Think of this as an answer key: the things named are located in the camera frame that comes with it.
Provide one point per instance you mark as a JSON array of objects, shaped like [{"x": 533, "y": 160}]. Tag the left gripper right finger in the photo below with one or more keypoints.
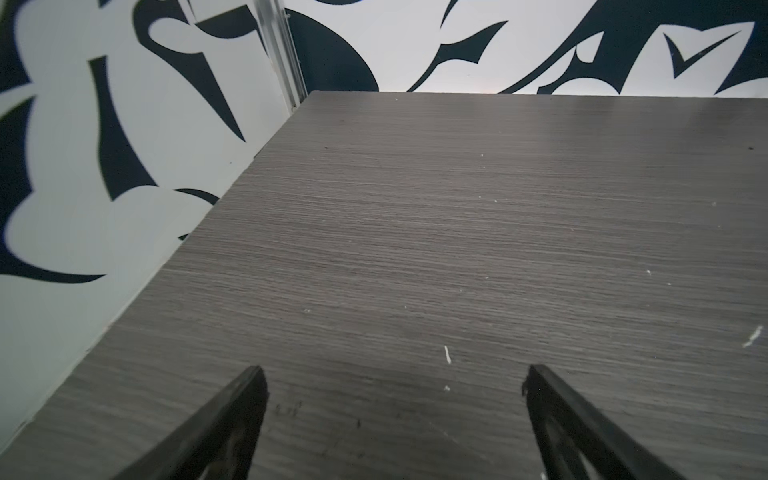
[{"x": 577, "y": 441}]

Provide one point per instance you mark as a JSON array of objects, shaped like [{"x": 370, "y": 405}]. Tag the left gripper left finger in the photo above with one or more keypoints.
[{"x": 217, "y": 442}]

